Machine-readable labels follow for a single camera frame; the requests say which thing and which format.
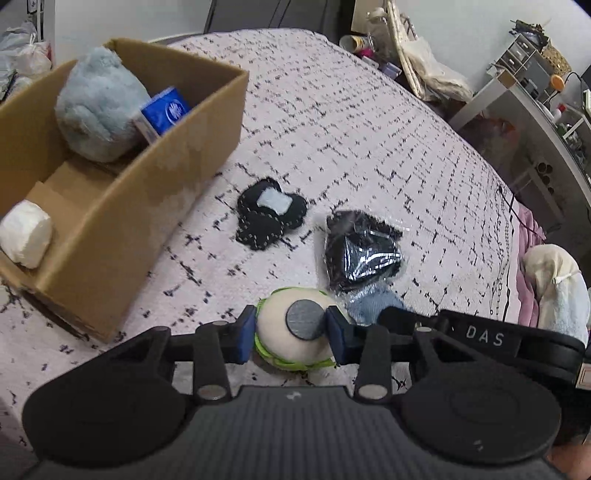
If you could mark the white plastic bags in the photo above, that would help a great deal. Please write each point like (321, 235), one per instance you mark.
(23, 50)

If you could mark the white black patterned bedspread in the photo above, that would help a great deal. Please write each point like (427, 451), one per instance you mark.
(346, 138)

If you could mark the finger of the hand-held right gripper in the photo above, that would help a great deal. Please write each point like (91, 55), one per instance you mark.
(406, 318)

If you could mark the black felt pouch white patch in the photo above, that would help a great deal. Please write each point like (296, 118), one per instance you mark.
(268, 217)

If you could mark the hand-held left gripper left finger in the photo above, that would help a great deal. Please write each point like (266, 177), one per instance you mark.
(247, 334)

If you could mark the grey desktop drawer organizer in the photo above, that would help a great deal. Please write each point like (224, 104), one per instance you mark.
(526, 60)

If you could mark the woven basket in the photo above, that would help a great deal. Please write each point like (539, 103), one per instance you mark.
(556, 57)

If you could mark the patterned tote bag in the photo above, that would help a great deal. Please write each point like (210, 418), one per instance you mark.
(429, 60)

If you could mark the white tissue bundle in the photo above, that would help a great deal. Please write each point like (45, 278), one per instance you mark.
(25, 235)

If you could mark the white stool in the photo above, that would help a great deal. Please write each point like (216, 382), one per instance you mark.
(535, 189)

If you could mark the light blue cloth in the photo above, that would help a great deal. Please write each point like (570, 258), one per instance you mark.
(369, 304)

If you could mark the small purple box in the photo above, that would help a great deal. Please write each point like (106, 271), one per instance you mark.
(391, 69)

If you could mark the pastel fluffy blanket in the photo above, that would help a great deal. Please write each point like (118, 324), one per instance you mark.
(554, 286)

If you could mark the black item in clear bag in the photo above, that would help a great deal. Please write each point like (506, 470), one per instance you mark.
(360, 249)

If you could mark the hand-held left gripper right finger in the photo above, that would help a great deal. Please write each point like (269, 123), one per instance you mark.
(339, 337)

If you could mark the white desk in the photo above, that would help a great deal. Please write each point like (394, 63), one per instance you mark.
(498, 101)

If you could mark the pink bed sheet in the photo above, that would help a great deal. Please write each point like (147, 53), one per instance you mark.
(524, 277)

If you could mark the blue tissue pack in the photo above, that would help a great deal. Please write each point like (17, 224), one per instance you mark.
(166, 108)

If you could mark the blue and pink plush toy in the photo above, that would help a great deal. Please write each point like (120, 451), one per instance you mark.
(99, 106)

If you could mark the brown cardboard box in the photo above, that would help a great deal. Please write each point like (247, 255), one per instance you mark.
(138, 221)

